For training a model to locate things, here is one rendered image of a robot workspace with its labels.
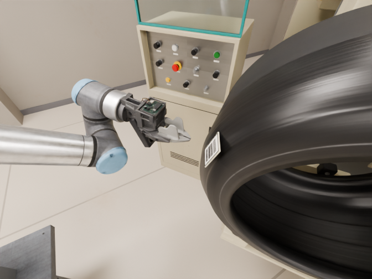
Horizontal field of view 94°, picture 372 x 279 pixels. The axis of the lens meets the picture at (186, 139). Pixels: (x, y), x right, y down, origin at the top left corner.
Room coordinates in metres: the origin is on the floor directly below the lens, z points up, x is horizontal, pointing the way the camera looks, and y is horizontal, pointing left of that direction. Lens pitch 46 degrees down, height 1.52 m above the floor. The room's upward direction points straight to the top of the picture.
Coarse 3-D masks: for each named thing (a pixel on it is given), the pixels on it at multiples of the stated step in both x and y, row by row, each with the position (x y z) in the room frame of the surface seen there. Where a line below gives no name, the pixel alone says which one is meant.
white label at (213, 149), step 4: (216, 136) 0.21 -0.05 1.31; (212, 140) 0.22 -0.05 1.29; (216, 140) 0.20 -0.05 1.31; (208, 144) 0.22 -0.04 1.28; (212, 144) 0.21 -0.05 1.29; (216, 144) 0.19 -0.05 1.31; (208, 148) 0.21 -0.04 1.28; (212, 148) 0.20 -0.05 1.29; (216, 148) 0.19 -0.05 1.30; (208, 152) 0.20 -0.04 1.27; (212, 152) 0.19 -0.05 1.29; (216, 152) 0.18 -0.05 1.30; (208, 156) 0.20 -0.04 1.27; (212, 156) 0.18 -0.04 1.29; (208, 160) 0.19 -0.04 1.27; (212, 160) 0.18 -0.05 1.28; (208, 164) 0.18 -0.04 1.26
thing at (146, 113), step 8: (128, 96) 0.42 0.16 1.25; (128, 104) 0.40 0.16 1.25; (136, 104) 0.41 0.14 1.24; (144, 104) 0.40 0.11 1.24; (152, 104) 0.40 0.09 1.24; (160, 104) 0.40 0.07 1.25; (120, 112) 0.39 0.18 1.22; (128, 112) 0.41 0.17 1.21; (136, 112) 0.37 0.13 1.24; (144, 112) 0.37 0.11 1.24; (152, 112) 0.36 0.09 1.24; (160, 112) 0.38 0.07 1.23; (136, 120) 0.39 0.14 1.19; (144, 120) 0.37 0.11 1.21; (152, 120) 0.35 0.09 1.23; (160, 120) 0.39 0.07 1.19; (144, 128) 0.36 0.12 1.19; (152, 128) 0.36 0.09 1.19
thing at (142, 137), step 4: (128, 120) 0.40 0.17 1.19; (132, 120) 0.39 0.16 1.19; (132, 124) 0.39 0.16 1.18; (136, 124) 0.39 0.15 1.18; (136, 128) 0.39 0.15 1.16; (136, 132) 0.39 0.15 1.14; (140, 132) 0.38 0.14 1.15; (140, 136) 0.39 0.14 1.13; (144, 136) 0.39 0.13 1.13; (144, 140) 0.38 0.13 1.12; (148, 140) 0.39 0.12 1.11; (152, 140) 0.39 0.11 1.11; (144, 144) 0.38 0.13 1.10; (148, 144) 0.38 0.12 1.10
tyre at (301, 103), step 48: (288, 48) 0.31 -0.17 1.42; (336, 48) 0.22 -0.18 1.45; (240, 96) 0.25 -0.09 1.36; (288, 96) 0.18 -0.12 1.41; (336, 96) 0.16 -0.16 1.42; (240, 144) 0.17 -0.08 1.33; (288, 144) 0.14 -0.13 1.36; (336, 144) 0.13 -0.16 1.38; (240, 192) 0.28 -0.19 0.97; (288, 192) 0.30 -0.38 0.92; (336, 192) 0.28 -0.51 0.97; (288, 240) 0.15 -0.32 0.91; (336, 240) 0.14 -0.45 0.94
